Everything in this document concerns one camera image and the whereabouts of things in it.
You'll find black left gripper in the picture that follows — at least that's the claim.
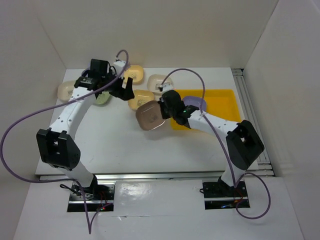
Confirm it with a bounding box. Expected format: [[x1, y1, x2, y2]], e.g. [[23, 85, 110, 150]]
[[101, 69, 135, 101]]

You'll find yellow panda plate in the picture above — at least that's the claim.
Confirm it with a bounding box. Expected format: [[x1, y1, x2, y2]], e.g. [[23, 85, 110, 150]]
[[123, 65, 144, 85], [128, 89, 155, 111]]

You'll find brown panda plate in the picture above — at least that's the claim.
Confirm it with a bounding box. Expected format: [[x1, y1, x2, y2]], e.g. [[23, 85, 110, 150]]
[[135, 100, 166, 131]]

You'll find purple panda plate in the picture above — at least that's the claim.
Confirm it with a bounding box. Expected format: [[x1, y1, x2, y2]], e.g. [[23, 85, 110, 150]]
[[182, 95, 207, 112], [81, 67, 90, 77]]

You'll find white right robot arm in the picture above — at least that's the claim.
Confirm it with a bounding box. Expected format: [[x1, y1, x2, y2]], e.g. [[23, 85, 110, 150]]
[[158, 90, 265, 196]]

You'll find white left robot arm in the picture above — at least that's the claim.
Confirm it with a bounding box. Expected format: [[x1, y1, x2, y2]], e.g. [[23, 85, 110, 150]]
[[36, 58, 134, 200]]

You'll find yellow plastic bin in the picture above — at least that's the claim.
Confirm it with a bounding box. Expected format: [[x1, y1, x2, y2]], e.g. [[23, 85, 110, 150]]
[[170, 89, 242, 130]]

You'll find green panda plate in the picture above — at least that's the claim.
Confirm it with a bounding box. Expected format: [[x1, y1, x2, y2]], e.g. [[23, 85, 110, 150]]
[[93, 91, 111, 107]]

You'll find cream panda plate centre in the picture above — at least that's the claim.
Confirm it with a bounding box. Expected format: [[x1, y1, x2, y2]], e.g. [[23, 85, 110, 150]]
[[147, 74, 166, 96]]

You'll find cream panda plate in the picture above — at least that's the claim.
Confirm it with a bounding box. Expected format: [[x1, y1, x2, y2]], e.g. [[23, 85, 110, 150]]
[[147, 74, 166, 96], [57, 80, 76, 103]]

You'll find cream panda plate left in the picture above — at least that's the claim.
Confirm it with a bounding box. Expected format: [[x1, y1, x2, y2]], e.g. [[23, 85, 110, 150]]
[[57, 80, 76, 103]]

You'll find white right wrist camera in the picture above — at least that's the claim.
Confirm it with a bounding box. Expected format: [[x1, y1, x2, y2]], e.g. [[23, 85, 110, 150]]
[[158, 83, 174, 95]]

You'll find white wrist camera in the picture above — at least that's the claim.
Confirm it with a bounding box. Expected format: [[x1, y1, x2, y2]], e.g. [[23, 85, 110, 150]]
[[111, 58, 126, 75], [158, 83, 174, 95]]

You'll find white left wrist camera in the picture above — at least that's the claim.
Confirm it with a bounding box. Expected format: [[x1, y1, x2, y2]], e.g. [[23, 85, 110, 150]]
[[111, 58, 126, 75]]

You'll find aluminium table edge rail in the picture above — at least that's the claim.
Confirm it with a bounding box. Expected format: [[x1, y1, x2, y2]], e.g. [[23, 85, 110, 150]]
[[38, 170, 251, 182]]

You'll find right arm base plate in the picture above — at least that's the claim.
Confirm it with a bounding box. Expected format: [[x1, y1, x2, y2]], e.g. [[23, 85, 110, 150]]
[[199, 181, 250, 210]]

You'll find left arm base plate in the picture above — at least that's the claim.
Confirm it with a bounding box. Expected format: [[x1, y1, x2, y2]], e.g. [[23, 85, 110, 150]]
[[59, 183, 116, 213]]

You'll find aluminium side rail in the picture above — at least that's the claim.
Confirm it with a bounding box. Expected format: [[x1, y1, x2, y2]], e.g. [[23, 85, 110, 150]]
[[231, 68, 275, 177]]

